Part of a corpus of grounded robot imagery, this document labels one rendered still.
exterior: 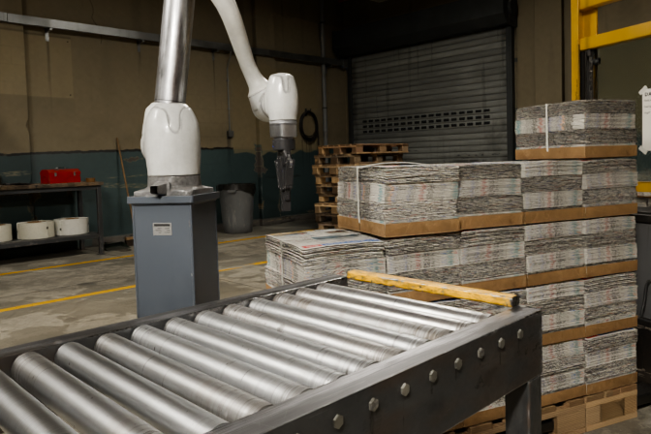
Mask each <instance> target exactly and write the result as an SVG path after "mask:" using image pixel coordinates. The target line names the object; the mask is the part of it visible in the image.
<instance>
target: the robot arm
mask: <svg viewBox="0 0 651 434"><path fill-rule="evenodd" d="M211 1H212V3H213V4H214V6H215V7H216V9H217V11H218V13H219V14H220V16H221V18H222V20H223V22H224V25H225V27H226V30H227V33H228V35H229V38H230V41H231V43H232V48H233V50H234V53H235V56H236V58H237V61H238V64H239V66H240V69H241V71H242V74H243V75H244V77H245V80H246V82H247V84H248V87H249V93H248V99H249V101H250V105H251V109H252V111H253V113H254V115H255V116H256V117H257V118H258V119H260V120H261V121H263V122H269V132H270V137H271V138H274V139H273V140H272V149H273V150H274V151H278V154H277V160H275V161H274V163H275V166H276V173H277V182H278V188H280V193H281V211H291V189H293V180H294V165H295V160H292V154H291V150H295V139H294V138H296V137H297V128H296V124H297V122H296V118H297V113H298V93H297V87H296V83H295V78H294V76H292V75H289V74H286V73H278V74H274V75H271V76H270V77H269V80H266V79H265V78H264V77H263V76H262V74H261V73H260V71H259V69H258V67H257V65H256V62H255V60H254V56H253V53H252V50H251V47H250V44H249V40H248V37H247V34H246V30H245V27H244V23H243V20H242V17H241V14H240V11H239V9H238V7H237V5H236V2H235V0H211ZM194 9H195V0H164V4H163V14H162V24H161V35H160V45H159V56H158V67H157V77H156V88H155V99H154V103H152V104H151V105H149V106H148V107H147V108H146V110H145V114H144V120H143V126H142V133H141V134H142V137H141V140H140V149H141V152H142V155H143V157H144V158H145V160H146V166H147V174H148V179H147V187H146V188H144V189H141V190H138V191H135V192H134V197H149V196H193V195H196V194H203V193H210V192H213V187H208V186H203V185H202V181H201V138H200V128H199V122H198V120H197V117H196V116H195V114H194V113H193V111H192V109H191V108H189V107H188V106H187V105H186V104H185V103H186V93H187V82H188V72H189V61H190V50H191V40H192V29H193V19H194ZM284 167H285V168H284Z"/></svg>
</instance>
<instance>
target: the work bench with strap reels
mask: <svg viewBox="0 0 651 434"><path fill-rule="evenodd" d="M57 169H63V170H57ZM40 176H41V183H35V184H30V185H0V195H13V194H30V193H47V192H64V191H77V214H78V217H69V218H59V219H54V220H53V221H52V220H39V221H27V222H20V223H16V229H17V236H15V237H13V236H12V224H0V249H6V248H14V247H22V246H30V245H39V244H48V243H55V242H64V241H72V240H79V249H78V250H87V249H85V244H84V239H89V238H97V237H98V244H99V254H97V255H104V254H105V251H104V232H103V212H102V193H101V185H104V182H98V181H95V182H86V181H80V170H79V169H66V168H65V169H64V167H62V168H55V170H41V172H40ZM82 190H96V205H97V225H98V232H91V231H90V230H89V221H88V217H83V207H82Z"/></svg>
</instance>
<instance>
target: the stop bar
mask: <svg viewBox="0 0 651 434"><path fill-rule="evenodd" d="M347 278H348V279H353V280H358V281H363V282H369V283H375V284H380V285H386V286H392V287H397V288H402V289H408V290H414V291H419V292H425V293H431V294H436V295H446V296H452V297H457V298H463V299H469V300H474V301H479V302H485V303H491V304H497V305H502V306H508V307H514V306H517V305H518V304H519V303H520V300H519V295H517V294H505V293H499V292H492V291H487V290H481V289H474V288H468V287H462V286H455V285H450V284H444V283H437V282H431V281H424V280H419V279H413V278H406V277H400V276H394V275H387V274H382V273H376V272H369V271H363V270H356V269H353V270H348V272H347Z"/></svg>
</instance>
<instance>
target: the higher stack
mask: <svg viewBox="0 0 651 434"><path fill-rule="evenodd" d="M635 106H636V101H630V100H577V101H568V102H563V103H557V104H545V106H534V107H527V108H518V109H517V110H516V113H517V115H516V121H515V131H516V132H515V137H516V149H536V148H546V151H548V148H556V147H577V146H604V145H635V144H634V143H636V142H637V139H636V138H637V135H636V125H635V121H636V120H635V119H634V118H636V115H635V114H634V113H636V109H635ZM626 157H632V156H617V157H593V158H560V159H522V161H543V160H547V161H582V164H583V166H582V168H583V170H581V171H582V174H581V178H582V179H581V182H582V183H581V189H582V190H583V192H582V193H583V194H582V196H581V197H582V205H581V206H582V207H585V210H586V207H589V206H601V205H613V204H624V203H635V202H636V197H637V195H636V193H637V191H636V186H637V185H638V184H637V182H638V181H637V178H635V177H637V174H638V172H636V165H637V163H636V159H607V158H626ZM575 220H581V221H582V223H581V224H582V227H581V228H582V229H583V230H582V236H581V238H582V241H581V243H582V245H581V246H580V247H581V248H582V249H584V251H583V252H584V257H585V258H584V259H585V260H584V263H583V265H584V266H586V273H587V266H592V265H599V264H612V263H620V262H627V261H634V260H636V258H637V254H636V253H637V251H636V250H637V247H636V236H635V234H636V229H634V228H635V227H636V226H635V222H636V220H635V216H630V215H629V214H625V215H615V216H605V217H595V218H583V219H575ZM578 279H579V280H582V281H584V284H585V286H584V289H585V290H584V298H583V300H584V303H583V309H584V310H585V311H584V312H585V313H584V315H583V316H584V321H585V322H584V326H585V328H586V326H590V325H595V324H600V323H605V322H610V321H616V320H621V319H626V318H630V317H634V316H635V315H636V307H637V305H636V299H638V297H637V287H638V286H637V285H636V280H635V279H636V274H635V273H634V272H630V271H627V272H621V273H614V274H607V275H601V276H594V277H588V278H586V277H584V278H578ZM637 330H638V329H635V328H632V327H629V328H624V329H620V330H615V331H611V332H606V333H602V334H597V335H592V336H588V337H583V338H580V339H582V340H583V341H582V342H583V353H584V354H585V355H584V356H585V360H584V361H585V363H586V364H584V365H585V366H584V367H585V368H584V372H585V373H584V375H585V376H584V383H585V384H586V393H587V385H590V384H594V383H596V382H600V381H604V380H608V379H612V378H616V377H620V376H624V375H628V374H632V373H635V372H636V370H637V369H636V342H637V337H638V331H637ZM636 395H637V389H636V384H635V383H633V384H629V385H625V386H621V387H616V388H612V389H608V390H605V391H601V392H597V393H594V394H590V395H583V396H580V397H582V398H584V403H585V427H586V432H588V431H592V430H595V429H598V428H602V427H605V426H608V425H612V424H614V423H617V422H621V421H624V420H627V419H633V418H636V417H637V404H636Z"/></svg>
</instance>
